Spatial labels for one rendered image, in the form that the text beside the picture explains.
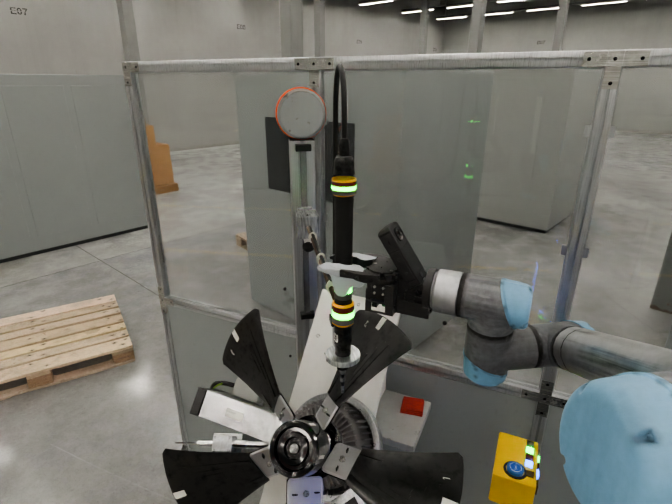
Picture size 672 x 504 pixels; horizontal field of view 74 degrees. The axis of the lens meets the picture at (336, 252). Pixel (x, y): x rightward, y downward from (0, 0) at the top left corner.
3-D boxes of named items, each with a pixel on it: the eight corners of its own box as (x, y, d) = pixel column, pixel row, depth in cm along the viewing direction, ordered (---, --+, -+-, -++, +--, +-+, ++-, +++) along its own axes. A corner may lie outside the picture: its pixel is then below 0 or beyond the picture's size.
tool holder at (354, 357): (321, 344, 94) (320, 303, 91) (354, 341, 95) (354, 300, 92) (328, 370, 86) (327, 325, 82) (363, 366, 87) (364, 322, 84)
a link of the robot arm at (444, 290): (457, 282, 70) (466, 264, 77) (429, 277, 72) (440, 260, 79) (453, 323, 73) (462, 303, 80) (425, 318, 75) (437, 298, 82)
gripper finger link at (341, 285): (313, 296, 81) (363, 302, 79) (313, 267, 79) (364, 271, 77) (318, 289, 84) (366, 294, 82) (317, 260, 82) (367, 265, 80)
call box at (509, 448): (494, 459, 127) (499, 430, 123) (532, 471, 123) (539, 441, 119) (487, 504, 113) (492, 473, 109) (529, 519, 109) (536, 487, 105)
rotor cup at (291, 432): (288, 415, 113) (264, 414, 102) (341, 413, 109) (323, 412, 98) (286, 479, 108) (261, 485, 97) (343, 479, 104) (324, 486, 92)
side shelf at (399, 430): (343, 383, 180) (343, 376, 179) (430, 408, 166) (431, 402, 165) (316, 421, 160) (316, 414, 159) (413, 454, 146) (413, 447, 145)
